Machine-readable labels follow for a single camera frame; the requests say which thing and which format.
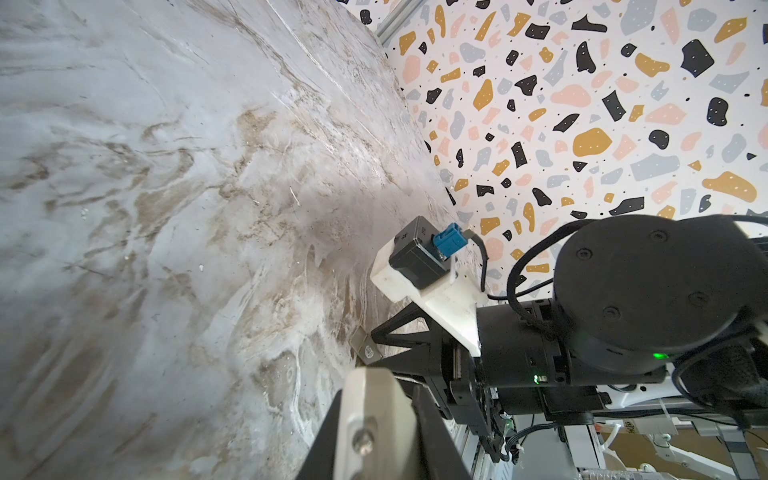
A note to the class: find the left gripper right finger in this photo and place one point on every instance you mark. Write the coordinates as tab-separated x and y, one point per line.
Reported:
439	455

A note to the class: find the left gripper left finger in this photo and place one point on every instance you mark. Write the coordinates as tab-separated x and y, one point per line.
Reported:
319	462

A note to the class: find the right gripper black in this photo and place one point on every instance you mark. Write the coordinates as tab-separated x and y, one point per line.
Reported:
468	401

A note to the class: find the white remote control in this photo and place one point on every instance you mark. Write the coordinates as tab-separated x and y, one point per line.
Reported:
377	429

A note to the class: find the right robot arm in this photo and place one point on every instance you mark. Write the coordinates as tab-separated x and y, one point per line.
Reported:
599	315

